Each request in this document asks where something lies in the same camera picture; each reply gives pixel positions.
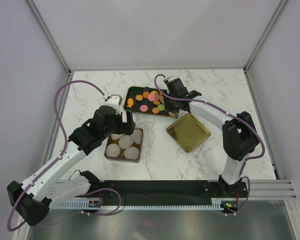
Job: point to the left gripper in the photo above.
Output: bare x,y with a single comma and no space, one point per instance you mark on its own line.
125,128

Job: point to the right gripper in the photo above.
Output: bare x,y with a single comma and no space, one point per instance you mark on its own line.
169,108

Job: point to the square gold cookie tin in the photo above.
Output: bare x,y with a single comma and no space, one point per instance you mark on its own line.
121,157

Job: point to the orange swirl cookie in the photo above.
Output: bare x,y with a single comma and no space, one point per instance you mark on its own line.
155,110

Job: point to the metal tongs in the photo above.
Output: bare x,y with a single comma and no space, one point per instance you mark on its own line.
176,115

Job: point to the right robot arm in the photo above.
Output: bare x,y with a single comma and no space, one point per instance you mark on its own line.
239,134

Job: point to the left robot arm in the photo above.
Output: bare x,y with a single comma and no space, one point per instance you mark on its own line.
35,196

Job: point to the white paper cup top-right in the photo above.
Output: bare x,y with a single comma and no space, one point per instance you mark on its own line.
137,136

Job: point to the white paper cup centre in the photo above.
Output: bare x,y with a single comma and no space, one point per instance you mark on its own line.
125,142

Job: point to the white paper cup top-left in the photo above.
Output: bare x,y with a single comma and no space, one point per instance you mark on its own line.
116,136

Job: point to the green sandwich cookie lower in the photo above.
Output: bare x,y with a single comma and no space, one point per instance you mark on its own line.
161,107

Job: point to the pink sandwich cookie bottom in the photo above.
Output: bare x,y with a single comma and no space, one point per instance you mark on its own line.
144,108

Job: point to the pink sandwich cookie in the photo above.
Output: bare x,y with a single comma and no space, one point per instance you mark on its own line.
144,108
151,97

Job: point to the orange fish cookie left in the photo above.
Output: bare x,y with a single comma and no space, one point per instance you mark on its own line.
130,103

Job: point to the white paper cup bottom-right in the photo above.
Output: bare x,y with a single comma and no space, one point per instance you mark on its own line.
132,153

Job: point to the dark green cookie tray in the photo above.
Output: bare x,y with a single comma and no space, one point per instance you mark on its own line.
138,90

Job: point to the orange flower cookie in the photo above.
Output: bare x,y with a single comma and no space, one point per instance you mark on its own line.
139,97

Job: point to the pink sandwich cookie top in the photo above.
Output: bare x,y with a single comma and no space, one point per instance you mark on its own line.
151,97

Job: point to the white paper cup bottom-left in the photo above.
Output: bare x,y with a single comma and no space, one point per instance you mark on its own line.
113,150

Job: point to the orange round cookie top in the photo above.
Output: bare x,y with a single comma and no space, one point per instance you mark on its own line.
145,94

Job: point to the gold tin lid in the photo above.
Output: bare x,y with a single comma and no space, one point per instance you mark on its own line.
188,132

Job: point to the black knob on tray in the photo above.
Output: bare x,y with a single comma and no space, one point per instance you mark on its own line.
147,89

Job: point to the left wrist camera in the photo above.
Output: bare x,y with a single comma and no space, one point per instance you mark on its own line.
114,101

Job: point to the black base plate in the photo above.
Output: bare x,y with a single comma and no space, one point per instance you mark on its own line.
169,188

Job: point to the white cable duct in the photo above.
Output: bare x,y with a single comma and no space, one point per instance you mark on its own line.
143,203

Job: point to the aluminium rail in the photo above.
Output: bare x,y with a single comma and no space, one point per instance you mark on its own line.
271,190

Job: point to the left aluminium frame post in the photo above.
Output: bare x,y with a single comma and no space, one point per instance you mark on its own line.
48,35

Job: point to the aluminium frame post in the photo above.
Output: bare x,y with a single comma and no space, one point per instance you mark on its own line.
266,32
48,35

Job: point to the right aluminium frame post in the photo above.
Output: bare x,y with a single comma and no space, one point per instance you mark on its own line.
266,32

